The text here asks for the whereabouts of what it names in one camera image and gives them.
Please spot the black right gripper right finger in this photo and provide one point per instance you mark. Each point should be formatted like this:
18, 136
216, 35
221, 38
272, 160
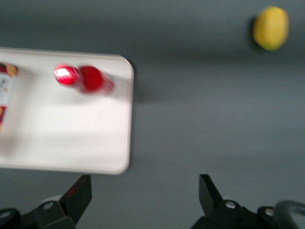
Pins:
214, 210

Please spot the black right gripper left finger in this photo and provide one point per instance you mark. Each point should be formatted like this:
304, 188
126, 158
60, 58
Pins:
76, 200

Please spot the red coke bottle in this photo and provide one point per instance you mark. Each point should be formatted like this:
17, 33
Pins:
90, 78

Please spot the beige plastic tray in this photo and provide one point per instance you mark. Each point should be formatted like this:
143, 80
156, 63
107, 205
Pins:
71, 133

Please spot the red cardboard snack box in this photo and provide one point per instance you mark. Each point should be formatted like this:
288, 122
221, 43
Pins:
6, 95

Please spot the yellow lemon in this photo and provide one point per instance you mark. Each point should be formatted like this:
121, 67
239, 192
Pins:
271, 27

